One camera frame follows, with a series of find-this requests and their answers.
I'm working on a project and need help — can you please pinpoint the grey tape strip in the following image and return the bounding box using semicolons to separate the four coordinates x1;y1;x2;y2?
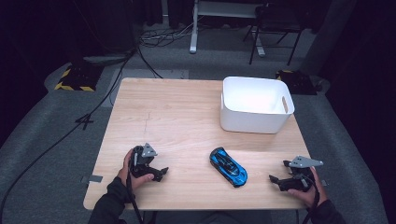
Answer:
79;175;104;184

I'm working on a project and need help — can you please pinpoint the person's left hand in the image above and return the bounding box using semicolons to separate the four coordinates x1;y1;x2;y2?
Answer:
117;148;155;191

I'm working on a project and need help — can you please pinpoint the bundle of floor cables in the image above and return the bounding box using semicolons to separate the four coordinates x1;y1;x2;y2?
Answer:
138;21;195;49

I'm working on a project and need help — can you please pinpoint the black chair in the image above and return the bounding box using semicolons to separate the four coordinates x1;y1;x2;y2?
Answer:
242;2;304;67

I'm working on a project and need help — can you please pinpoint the white desk frame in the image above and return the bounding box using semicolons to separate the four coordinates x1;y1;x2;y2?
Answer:
189;0;266;58

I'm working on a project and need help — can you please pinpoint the person's right hand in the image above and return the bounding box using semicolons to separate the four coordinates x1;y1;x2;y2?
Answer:
287;167;329;209

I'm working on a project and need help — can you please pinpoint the white plastic bin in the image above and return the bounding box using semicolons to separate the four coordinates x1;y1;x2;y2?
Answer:
219;76;296;135

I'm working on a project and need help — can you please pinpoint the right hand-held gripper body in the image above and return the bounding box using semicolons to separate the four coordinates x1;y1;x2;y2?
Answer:
277;155;324;192

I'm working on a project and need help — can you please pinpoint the long black floor cable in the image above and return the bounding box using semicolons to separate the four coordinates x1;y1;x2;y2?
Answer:
0;46;139;220

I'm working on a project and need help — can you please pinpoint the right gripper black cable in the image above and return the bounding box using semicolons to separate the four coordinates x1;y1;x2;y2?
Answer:
301;175;321;224

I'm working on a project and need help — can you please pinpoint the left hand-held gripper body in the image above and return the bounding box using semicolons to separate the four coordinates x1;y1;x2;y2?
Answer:
128;142;159;179

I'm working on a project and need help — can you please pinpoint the black yellow striped base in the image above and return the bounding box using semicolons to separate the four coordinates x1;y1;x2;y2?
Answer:
53;63;105;93
275;69;319;96

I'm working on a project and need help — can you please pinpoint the blue toy car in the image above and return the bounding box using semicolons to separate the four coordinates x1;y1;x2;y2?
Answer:
208;147;249;189

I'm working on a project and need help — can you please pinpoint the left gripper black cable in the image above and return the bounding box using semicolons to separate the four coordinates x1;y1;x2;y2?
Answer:
125;148;145;224

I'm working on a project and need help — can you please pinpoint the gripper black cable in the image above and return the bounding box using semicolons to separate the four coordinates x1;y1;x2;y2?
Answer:
125;148;145;224
301;175;321;224

